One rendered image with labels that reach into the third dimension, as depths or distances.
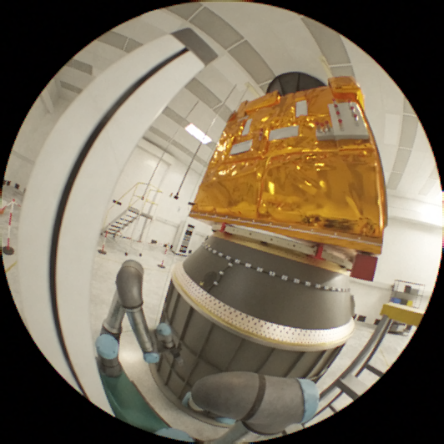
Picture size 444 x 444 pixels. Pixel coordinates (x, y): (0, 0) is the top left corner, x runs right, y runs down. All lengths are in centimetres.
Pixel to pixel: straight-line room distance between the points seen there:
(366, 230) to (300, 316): 61
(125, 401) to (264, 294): 96
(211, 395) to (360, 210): 96
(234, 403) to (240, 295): 69
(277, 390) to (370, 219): 86
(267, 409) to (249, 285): 73
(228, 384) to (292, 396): 12
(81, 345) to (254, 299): 82
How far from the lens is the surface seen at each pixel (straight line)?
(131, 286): 57
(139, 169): 830
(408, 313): 67
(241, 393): 30
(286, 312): 89
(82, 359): 17
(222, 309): 88
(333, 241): 93
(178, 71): 15
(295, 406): 34
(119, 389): 94
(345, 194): 98
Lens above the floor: 158
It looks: 7 degrees up
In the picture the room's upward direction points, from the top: 19 degrees clockwise
